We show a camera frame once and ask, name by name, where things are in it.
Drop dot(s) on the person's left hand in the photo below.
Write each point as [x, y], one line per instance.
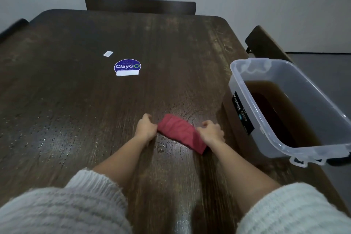
[146, 129]

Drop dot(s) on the dark red cloth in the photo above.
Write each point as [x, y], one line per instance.
[178, 129]

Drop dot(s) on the dark wooden chair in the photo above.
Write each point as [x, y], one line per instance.
[266, 43]
[140, 5]

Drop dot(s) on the person's left forearm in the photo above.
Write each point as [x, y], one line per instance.
[82, 192]

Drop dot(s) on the round blue sticker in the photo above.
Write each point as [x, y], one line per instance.
[127, 65]

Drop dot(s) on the small white paper label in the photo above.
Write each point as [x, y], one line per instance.
[108, 53]

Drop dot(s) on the clear plastic storage bin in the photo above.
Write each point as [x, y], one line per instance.
[258, 138]

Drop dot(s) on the person's right forearm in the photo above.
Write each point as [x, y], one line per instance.
[268, 192]

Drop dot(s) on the dark wooden table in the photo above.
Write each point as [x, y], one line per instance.
[82, 105]

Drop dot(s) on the person's right hand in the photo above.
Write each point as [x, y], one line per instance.
[213, 132]

